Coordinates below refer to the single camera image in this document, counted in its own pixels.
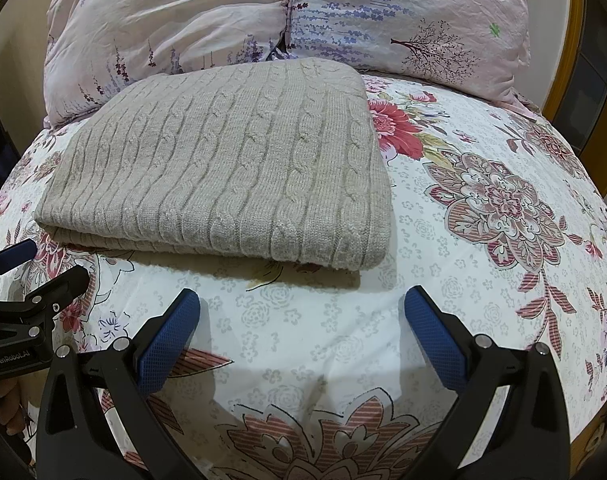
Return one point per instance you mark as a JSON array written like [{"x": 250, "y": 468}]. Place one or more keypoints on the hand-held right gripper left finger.
[{"x": 168, "y": 345}]

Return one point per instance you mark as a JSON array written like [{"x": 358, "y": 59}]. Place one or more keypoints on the pale pink printed pillow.
[{"x": 163, "y": 25}]

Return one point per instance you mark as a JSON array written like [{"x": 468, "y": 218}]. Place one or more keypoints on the yellow wooden bed headboard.
[{"x": 576, "y": 60}]

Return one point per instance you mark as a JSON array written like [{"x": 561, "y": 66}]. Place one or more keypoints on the lavender tree printed pillow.
[{"x": 408, "y": 15}]

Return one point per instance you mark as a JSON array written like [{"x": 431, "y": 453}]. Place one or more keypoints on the floral printed bedsheet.
[{"x": 458, "y": 260}]

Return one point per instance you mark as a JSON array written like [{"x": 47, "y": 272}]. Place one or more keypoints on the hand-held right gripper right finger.
[{"x": 433, "y": 340}]

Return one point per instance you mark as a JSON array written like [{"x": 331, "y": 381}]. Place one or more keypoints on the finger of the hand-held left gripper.
[
  {"x": 13, "y": 256},
  {"x": 58, "y": 287}
]

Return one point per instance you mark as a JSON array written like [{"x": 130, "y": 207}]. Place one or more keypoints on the person's left hand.
[{"x": 8, "y": 405}]

